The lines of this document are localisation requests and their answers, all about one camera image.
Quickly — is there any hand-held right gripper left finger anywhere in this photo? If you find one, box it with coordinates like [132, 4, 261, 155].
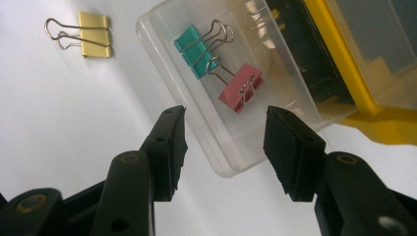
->
[141, 105, 189, 203]

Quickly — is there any yellow binder clip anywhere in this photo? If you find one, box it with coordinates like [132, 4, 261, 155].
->
[43, 10, 112, 59]

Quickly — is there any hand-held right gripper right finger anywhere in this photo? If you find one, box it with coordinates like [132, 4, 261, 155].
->
[263, 105, 328, 203]

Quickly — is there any yellow drawer cabinet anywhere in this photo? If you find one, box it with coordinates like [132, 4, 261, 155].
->
[265, 0, 417, 146]

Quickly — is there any clear plastic drawer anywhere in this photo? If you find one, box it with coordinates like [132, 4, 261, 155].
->
[136, 0, 358, 179]
[326, 0, 417, 109]

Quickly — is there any pink binder clip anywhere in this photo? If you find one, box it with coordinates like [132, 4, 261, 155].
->
[206, 56, 265, 115]

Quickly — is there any teal binder clip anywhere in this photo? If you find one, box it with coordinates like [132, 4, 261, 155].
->
[173, 19, 236, 81]

